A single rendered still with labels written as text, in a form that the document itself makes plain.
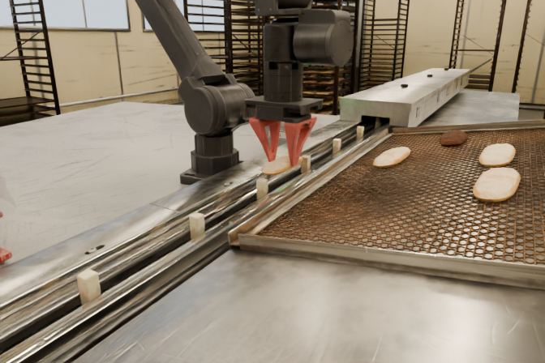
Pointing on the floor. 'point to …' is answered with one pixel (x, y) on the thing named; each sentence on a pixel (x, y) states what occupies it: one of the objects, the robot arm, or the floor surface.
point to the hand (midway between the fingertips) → (282, 158)
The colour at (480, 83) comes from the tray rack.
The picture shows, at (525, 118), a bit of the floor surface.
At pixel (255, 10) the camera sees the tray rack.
